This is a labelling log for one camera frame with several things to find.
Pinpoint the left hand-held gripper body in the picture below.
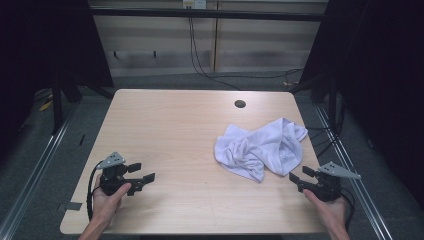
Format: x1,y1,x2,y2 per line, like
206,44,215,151
96,151,130,197

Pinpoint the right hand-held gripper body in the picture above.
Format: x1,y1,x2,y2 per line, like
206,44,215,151
298,161,362,203

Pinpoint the white towel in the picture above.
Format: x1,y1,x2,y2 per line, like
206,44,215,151
213,117,309,184

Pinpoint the person's right hand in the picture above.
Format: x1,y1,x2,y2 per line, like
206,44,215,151
302,188,350,232

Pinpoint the person's left hand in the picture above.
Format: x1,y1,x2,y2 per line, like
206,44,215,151
91,173,132,225

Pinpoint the black metal stand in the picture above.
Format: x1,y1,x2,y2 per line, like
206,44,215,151
287,74,338,128
49,71,116,136

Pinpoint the yellow tool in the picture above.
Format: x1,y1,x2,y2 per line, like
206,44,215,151
38,99,54,113

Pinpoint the dark curtain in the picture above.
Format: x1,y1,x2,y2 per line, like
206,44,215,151
0,0,115,161
299,0,424,209

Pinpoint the black horizontal metal bar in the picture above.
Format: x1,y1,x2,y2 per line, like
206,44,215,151
89,7,327,23

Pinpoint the silver aluminium floor rail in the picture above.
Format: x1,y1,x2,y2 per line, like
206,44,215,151
314,104,395,240
0,102,80,240

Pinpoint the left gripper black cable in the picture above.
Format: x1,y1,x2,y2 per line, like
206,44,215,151
86,160,104,222

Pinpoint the bundle of black floor cables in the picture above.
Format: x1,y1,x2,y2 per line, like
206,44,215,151
305,93,346,158

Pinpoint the thin black floor cable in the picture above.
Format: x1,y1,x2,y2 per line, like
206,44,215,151
206,67,305,82

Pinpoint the black hanging wall cable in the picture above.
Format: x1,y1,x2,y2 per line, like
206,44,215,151
187,15,242,91

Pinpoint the white wall socket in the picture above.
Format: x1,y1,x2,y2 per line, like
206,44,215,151
182,0,208,10

